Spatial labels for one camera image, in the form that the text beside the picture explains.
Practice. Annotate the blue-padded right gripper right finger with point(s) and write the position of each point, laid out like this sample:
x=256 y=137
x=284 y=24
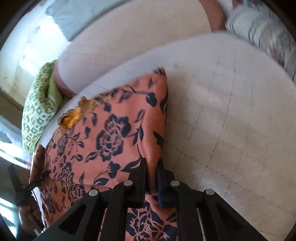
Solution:
x=166 y=193

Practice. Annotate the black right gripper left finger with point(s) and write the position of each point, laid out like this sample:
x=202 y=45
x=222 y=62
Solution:
x=137 y=189

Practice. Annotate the orange floral black-print garment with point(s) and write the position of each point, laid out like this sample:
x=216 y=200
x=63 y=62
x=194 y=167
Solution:
x=100 y=143

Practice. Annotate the person's left hand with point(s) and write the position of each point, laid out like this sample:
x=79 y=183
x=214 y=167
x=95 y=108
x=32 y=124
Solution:
x=26 y=223

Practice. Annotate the pink quilted bed cover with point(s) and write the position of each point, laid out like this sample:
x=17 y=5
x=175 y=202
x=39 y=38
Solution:
x=229 y=141

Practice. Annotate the green white patterned pillow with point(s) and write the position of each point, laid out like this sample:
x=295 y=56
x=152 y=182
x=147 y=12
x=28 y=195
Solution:
x=41 y=104

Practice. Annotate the pink long bolster pillow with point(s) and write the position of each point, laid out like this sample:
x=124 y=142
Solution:
x=129 y=30

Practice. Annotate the grey blue pillow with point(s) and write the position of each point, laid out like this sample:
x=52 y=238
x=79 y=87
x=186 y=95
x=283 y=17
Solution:
x=73 y=16

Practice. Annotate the striped grey white blanket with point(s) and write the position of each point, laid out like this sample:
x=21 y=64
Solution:
x=257 y=24

